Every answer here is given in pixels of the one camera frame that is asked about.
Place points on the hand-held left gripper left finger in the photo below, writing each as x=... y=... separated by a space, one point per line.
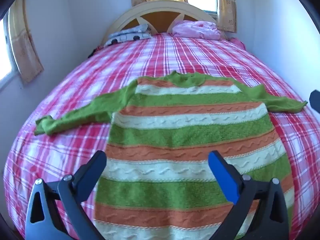
x=96 y=162

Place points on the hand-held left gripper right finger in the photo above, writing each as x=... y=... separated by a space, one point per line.
x=222 y=175

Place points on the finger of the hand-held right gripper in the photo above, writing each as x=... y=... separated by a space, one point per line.
x=315 y=100

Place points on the green orange striped knit sweater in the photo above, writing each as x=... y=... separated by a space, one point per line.
x=175 y=132

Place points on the pink cloth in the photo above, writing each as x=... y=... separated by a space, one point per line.
x=237 y=42

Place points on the red plaid bedspread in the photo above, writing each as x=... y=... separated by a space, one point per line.
x=150 y=55

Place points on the white patterned folded blanket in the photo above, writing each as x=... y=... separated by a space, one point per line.
x=125 y=36

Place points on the pink pillow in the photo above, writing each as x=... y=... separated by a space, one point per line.
x=195 y=28

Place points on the cream wooden headboard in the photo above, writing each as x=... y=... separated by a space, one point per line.
x=160 y=20

